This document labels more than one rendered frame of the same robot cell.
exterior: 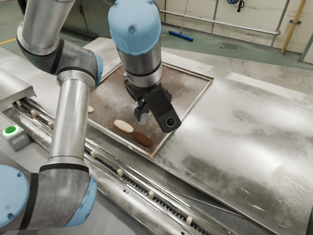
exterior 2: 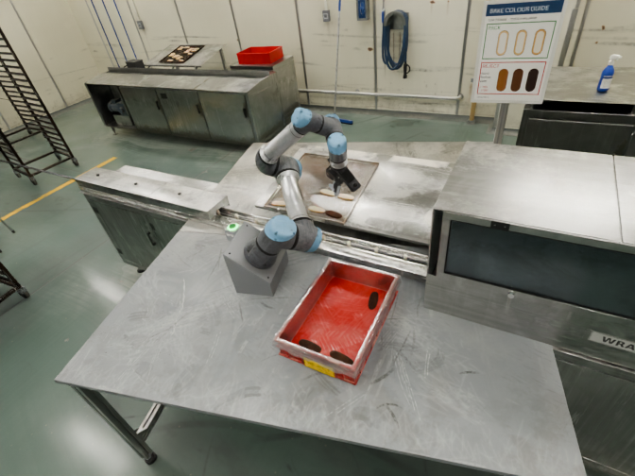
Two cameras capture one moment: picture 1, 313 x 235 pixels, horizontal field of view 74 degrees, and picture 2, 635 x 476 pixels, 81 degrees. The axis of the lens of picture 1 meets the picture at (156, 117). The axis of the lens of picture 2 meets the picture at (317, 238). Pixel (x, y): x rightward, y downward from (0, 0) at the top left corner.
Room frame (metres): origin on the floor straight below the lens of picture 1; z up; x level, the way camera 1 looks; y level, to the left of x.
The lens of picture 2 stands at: (-1.05, 0.22, 2.02)
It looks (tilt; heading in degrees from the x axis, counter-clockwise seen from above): 38 degrees down; 358
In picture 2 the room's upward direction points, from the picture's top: 9 degrees counter-clockwise
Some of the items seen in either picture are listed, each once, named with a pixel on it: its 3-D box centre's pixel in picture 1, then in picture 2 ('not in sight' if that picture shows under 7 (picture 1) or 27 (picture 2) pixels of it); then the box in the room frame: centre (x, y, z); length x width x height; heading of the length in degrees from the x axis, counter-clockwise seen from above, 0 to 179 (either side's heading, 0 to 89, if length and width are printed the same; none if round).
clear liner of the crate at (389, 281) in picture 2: not in sight; (341, 313); (-0.09, 0.13, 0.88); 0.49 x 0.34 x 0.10; 145
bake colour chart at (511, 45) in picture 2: not in sight; (514, 54); (0.72, -0.88, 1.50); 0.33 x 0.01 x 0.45; 59
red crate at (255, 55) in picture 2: not in sight; (260, 55); (4.38, 0.40, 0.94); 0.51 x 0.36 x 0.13; 58
